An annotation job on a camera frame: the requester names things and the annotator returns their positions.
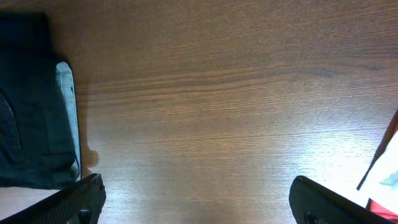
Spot red and white shirt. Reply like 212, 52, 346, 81
357, 114, 397, 223

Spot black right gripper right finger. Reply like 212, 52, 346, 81
289, 175, 393, 224

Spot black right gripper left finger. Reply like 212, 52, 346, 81
1, 174, 106, 224

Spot black shorts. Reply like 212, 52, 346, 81
1, 12, 76, 190

